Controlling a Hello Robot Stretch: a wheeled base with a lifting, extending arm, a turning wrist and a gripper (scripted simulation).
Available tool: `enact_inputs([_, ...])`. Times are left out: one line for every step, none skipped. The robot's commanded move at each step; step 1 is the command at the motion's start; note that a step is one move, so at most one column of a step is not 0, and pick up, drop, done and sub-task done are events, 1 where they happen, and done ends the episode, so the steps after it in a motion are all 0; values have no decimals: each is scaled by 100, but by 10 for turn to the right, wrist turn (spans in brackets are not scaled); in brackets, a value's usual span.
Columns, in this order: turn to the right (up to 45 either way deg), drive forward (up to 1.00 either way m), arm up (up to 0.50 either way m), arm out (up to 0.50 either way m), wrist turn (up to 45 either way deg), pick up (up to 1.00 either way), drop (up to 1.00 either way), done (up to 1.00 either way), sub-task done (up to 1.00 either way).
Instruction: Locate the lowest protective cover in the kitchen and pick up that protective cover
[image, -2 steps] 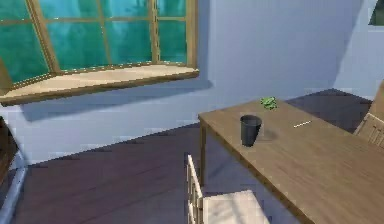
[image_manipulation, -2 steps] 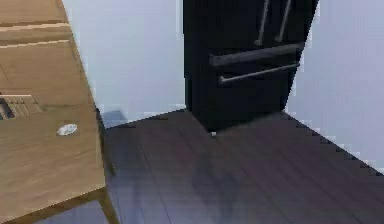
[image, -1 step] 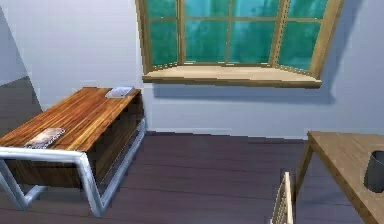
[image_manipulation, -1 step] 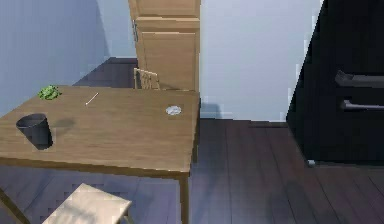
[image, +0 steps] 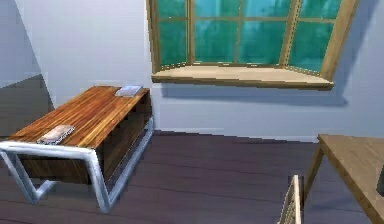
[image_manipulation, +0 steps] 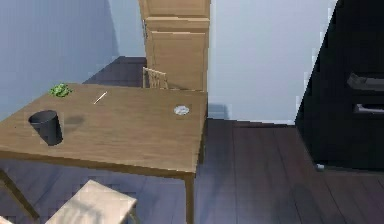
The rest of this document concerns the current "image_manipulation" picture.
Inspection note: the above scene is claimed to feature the light wooden chair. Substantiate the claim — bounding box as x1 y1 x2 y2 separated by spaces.
142 66 170 90

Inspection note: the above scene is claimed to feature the light wooden cupboard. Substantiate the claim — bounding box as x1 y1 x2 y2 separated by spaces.
137 0 212 93

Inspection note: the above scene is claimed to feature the dark grey cup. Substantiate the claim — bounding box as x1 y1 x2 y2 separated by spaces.
28 109 64 147

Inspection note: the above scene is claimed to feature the brown wooden table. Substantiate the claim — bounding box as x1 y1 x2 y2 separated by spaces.
0 82 209 224

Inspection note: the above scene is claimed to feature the pale thin stick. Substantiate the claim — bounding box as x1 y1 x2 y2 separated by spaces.
92 91 109 105

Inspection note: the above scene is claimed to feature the grey fridge handle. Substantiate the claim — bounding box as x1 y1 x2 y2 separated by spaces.
346 72 384 92
353 103 384 115

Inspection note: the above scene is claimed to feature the black fridge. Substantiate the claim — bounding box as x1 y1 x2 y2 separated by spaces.
294 0 384 173

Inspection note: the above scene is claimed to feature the green lettuce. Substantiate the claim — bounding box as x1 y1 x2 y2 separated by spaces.
49 83 73 98

